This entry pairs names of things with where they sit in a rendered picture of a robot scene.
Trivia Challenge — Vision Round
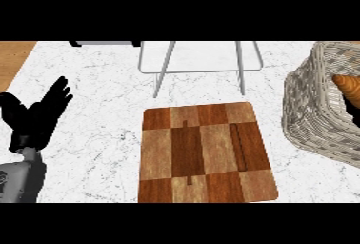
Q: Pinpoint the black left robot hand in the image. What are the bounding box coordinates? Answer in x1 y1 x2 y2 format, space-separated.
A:
0 75 75 153

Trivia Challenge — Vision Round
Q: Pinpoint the silver metal wire rack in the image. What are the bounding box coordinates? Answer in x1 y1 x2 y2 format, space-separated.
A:
135 41 265 99

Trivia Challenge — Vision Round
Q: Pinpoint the brown wooden panel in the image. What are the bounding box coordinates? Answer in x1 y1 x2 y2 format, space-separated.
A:
0 41 38 93

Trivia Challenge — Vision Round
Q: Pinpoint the grey and black appliance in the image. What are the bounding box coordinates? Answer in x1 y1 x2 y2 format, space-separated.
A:
67 41 141 49

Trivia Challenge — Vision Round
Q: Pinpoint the checkered wooden cutting board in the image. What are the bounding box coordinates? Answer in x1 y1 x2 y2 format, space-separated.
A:
135 101 280 204

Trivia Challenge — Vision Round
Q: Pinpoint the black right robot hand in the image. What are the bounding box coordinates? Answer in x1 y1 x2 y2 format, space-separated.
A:
342 92 360 121

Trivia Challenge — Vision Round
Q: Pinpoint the pale wicker basket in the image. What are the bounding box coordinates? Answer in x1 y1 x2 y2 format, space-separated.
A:
280 41 360 169

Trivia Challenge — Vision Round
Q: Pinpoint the golden brown croissant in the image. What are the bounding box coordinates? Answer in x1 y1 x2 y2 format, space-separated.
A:
331 73 360 110

